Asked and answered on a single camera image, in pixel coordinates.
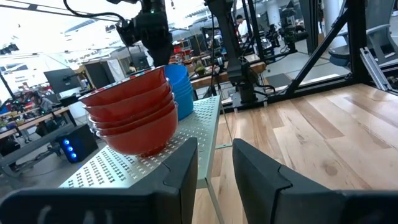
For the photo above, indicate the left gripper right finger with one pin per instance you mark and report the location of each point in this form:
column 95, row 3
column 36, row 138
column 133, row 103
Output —
column 264, row 199

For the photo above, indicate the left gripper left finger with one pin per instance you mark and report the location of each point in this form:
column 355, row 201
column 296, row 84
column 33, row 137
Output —
column 174, row 193

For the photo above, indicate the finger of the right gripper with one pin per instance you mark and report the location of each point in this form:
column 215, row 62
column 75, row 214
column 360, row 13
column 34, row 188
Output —
column 161, row 56

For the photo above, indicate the blue mini bowl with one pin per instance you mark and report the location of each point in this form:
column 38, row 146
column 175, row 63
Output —
column 186, row 86
column 177, row 74
column 188, row 91
column 185, row 107

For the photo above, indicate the red mini bowl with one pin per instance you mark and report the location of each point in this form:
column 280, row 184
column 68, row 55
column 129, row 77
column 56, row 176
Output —
column 124, row 120
column 124, row 101
column 124, row 88
column 143, row 141
column 124, row 112

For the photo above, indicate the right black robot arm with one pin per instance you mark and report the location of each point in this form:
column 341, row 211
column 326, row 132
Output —
column 233, row 62

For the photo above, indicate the black monitor on arm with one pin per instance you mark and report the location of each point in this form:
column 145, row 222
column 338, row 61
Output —
column 60, row 80

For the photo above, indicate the small potted plant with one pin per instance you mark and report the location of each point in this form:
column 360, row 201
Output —
column 200, row 70

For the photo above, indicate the wooden desk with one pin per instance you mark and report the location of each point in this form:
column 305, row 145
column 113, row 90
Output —
column 31, row 119
column 205, row 81

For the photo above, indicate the green perforated metal shelf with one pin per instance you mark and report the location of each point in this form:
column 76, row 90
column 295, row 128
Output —
column 192, row 124

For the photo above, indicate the person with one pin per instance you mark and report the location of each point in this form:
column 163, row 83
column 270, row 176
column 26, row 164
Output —
column 43, row 104
column 244, row 29

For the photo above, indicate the black computer tower blue lights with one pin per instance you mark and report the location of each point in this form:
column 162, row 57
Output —
column 82, row 143

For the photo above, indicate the black equipment stand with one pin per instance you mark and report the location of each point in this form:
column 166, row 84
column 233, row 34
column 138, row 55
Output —
column 290, row 34

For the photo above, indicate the silver aluminium extrusion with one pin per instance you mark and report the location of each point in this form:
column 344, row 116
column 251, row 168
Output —
column 374, row 68

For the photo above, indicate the grey chair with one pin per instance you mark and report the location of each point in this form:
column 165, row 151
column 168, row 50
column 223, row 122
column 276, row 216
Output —
column 382, row 40

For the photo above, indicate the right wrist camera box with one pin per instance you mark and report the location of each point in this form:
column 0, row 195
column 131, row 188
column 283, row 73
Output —
column 127, row 32

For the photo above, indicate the black aluminium rig frame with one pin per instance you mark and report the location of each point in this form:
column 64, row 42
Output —
column 356, row 37

